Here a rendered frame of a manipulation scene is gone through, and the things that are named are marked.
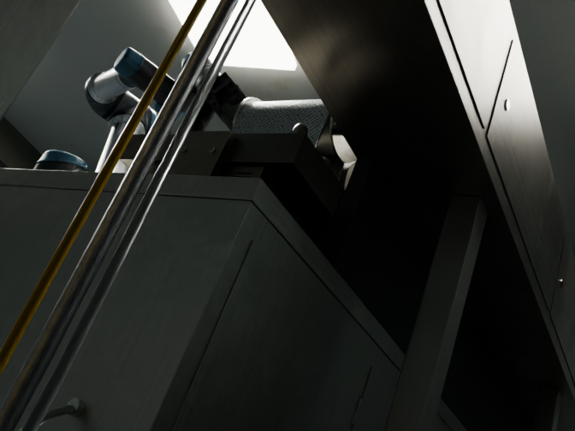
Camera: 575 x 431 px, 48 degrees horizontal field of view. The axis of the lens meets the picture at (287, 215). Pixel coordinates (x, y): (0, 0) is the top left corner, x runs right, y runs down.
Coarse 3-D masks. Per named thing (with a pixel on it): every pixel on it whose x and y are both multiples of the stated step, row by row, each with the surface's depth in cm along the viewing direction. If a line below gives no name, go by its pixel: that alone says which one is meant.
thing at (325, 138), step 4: (328, 120) 135; (328, 124) 135; (324, 128) 135; (328, 128) 135; (324, 132) 135; (328, 132) 135; (324, 136) 136; (328, 136) 135; (320, 140) 137; (324, 140) 136; (328, 140) 136; (320, 144) 137; (324, 144) 137; (328, 144) 136; (316, 148) 139; (320, 148) 138; (324, 148) 138; (328, 148) 137; (332, 148) 137; (320, 152) 140; (324, 152) 140; (328, 152) 139; (332, 152) 138
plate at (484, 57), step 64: (320, 0) 94; (384, 0) 90; (448, 0) 94; (320, 64) 106; (384, 64) 101; (448, 64) 96; (512, 64) 122; (384, 128) 115; (448, 128) 109; (512, 128) 125; (448, 192) 126; (512, 192) 128; (512, 256) 139; (512, 320) 167; (512, 384) 211
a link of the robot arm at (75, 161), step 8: (48, 152) 170; (56, 152) 169; (64, 152) 170; (40, 160) 169; (48, 160) 168; (56, 160) 168; (64, 160) 169; (72, 160) 170; (80, 160) 172; (40, 168) 167; (48, 168) 167; (56, 168) 167; (64, 168) 168; (72, 168) 170; (80, 168) 172
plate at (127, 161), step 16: (128, 144) 126; (240, 144) 110; (256, 144) 109; (272, 144) 107; (288, 144) 105; (304, 144) 104; (128, 160) 123; (160, 160) 118; (240, 160) 108; (256, 160) 106; (272, 160) 105; (288, 160) 103; (304, 160) 105; (320, 160) 109; (288, 176) 106; (304, 176) 105; (320, 176) 109; (304, 192) 110; (320, 192) 110; (336, 192) 114; (304, 208) 115; (320, 208) 112
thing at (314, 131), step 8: (240, 128) 145; (248, 128) 143; (256, 128) 142; (264, 128) 141; (272, 128) 140; (280, 128) 139; (288, 128) 137; (312, 128) 134; (320, 128) 133; (312, 136) 133; (320, 136) 132
